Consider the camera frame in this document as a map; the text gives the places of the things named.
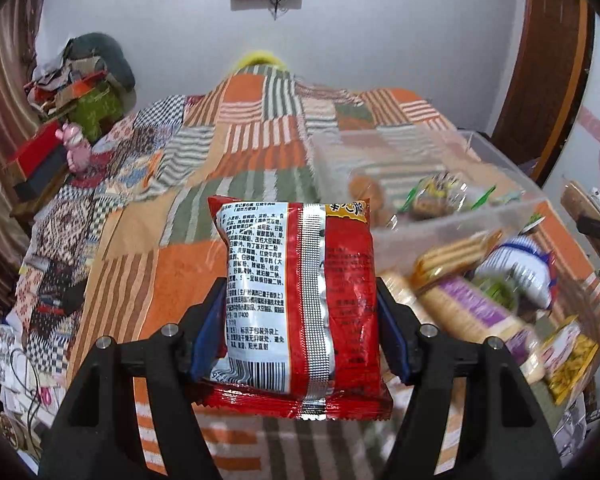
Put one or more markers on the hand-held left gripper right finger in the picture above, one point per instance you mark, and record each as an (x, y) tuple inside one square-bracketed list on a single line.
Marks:
[(392, 335)]

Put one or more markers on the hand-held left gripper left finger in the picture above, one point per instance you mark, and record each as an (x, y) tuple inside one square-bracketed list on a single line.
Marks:
[(207, 330)]

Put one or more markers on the red snack packet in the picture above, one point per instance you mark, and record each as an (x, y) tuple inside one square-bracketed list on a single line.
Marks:
[(350, 285)]

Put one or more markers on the beige cracker packet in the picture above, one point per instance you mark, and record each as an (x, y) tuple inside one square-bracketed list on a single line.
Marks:
[(405, 294), (470, 315)]

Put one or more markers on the blue white snack packet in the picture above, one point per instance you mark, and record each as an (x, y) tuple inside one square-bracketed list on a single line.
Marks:
[(517, 270)]

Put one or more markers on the orange striped biscuit packet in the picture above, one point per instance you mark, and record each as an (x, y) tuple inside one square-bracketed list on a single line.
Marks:
[(450, 257)]

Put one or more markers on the clear plastic box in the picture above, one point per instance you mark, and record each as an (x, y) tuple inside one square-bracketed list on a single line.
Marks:
[(480, 232)]

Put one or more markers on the yellow snack packet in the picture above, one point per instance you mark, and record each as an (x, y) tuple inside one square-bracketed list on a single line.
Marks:
[(572, 365)]

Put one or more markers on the green snack packet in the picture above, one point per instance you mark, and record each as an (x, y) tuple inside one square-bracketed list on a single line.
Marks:
[(482, 198)]

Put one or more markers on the dark clear snack packet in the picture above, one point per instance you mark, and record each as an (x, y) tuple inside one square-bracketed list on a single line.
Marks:
[(437, 194)]

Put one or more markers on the wooden door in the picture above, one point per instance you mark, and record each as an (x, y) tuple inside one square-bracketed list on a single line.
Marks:
[(545, 60)]

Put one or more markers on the patchwork quilt bed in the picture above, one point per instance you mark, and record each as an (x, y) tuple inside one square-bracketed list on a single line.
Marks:
[(260, 125)]

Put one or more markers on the pink plush toy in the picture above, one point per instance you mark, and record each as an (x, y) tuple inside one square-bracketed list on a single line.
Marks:
[(76, 147)]

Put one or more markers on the dark box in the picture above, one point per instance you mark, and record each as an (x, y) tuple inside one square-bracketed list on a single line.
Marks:
[(42, 175)]

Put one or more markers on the green bag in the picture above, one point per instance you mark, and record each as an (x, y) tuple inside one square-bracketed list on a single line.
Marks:
[(97, 110)]

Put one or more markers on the red box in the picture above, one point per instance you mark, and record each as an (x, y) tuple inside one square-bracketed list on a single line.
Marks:
[(35, 147)]

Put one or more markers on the yellow pillow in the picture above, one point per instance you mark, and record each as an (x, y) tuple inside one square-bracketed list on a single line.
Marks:
[(260, 59)]

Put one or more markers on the pile of clutter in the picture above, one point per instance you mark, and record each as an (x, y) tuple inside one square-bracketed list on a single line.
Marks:
[(60, 82)]

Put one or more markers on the grey cushion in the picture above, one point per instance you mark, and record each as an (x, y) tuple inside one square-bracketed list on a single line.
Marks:
[(110, 57)]

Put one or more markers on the striped curtain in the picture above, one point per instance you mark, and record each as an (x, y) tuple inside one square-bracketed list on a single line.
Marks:
[(10, 110)]

